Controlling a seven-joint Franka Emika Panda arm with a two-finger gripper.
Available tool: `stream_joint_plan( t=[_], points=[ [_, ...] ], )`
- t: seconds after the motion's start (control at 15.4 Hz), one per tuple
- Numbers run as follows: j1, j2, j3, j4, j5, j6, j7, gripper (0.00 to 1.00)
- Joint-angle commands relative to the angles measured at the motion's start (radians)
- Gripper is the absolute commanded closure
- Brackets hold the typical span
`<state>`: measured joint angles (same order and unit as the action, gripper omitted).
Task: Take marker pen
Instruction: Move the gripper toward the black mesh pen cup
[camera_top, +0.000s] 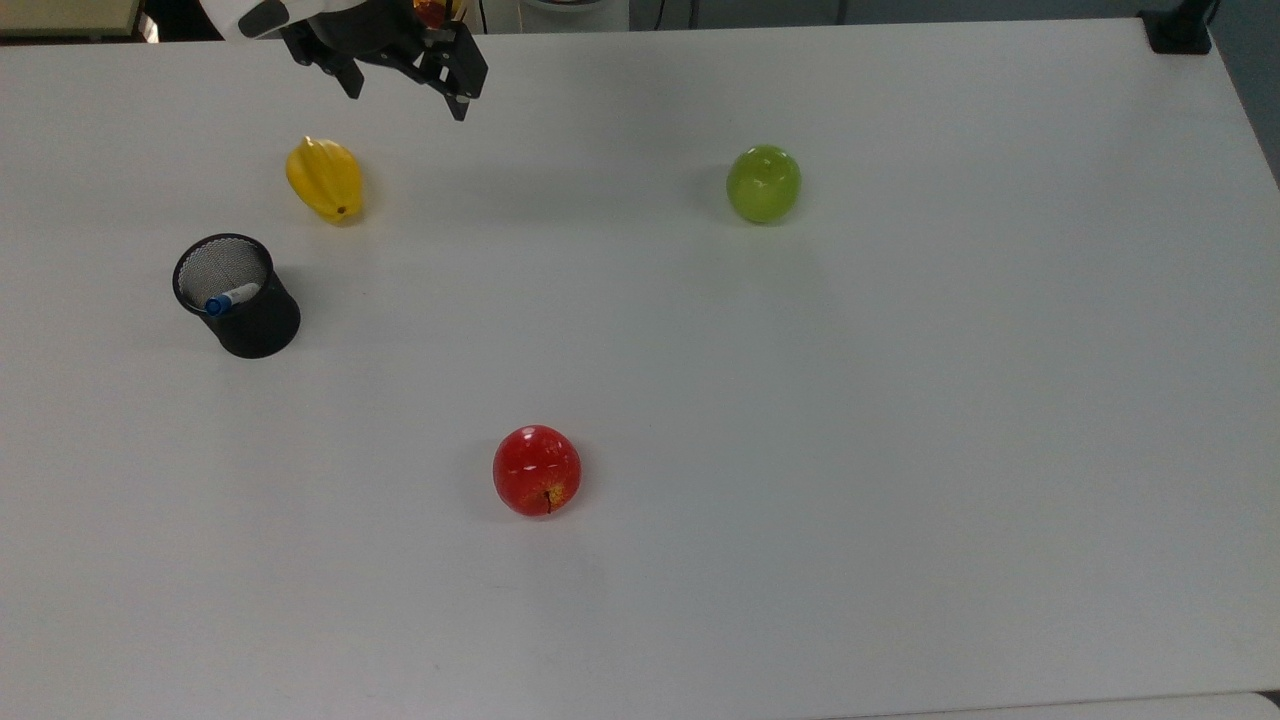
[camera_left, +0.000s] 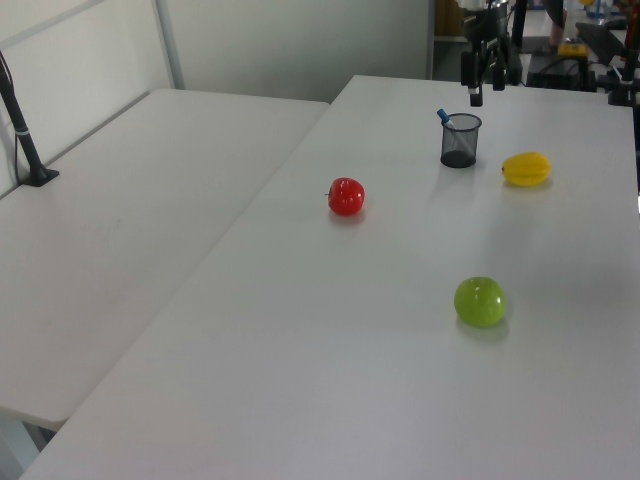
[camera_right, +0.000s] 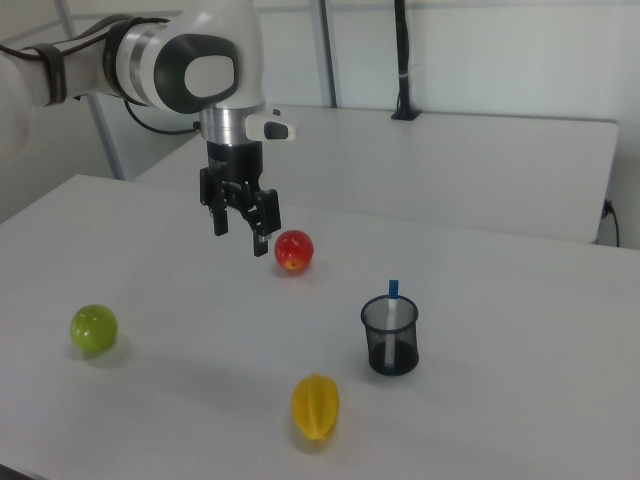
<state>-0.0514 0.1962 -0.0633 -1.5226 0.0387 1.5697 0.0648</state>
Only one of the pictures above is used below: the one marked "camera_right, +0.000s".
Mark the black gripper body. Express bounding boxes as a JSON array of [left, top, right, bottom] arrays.
[[204, 141, 266, 207]]

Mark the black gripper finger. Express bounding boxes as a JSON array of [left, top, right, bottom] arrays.
[[198, 166, 232, 237], [238, 187, 282, 259]]

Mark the white marker pen blue cap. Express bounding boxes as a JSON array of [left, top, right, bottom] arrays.
[[384, 278, 402, 374]]

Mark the black mesh pen cup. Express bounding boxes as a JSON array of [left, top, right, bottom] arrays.
[[360, 294, 420, 377]]

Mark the red toy apple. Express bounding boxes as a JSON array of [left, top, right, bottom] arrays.
[[274, 229, 315, 273]]

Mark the green toy apple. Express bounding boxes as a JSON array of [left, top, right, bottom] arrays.
[[69, 303, 120, 353]]

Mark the yellow toy starfruit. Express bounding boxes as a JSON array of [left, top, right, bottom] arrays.
[[291, 371, 342, 442]]

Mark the black pole with clamp base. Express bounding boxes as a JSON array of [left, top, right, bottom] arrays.
[[390, 0, 423, 121]]

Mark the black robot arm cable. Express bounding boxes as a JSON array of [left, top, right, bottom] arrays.
[[0, 16, 204, 135]]

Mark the black cable with plug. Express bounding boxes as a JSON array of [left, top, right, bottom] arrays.
[[602, 198, 621, 247]]

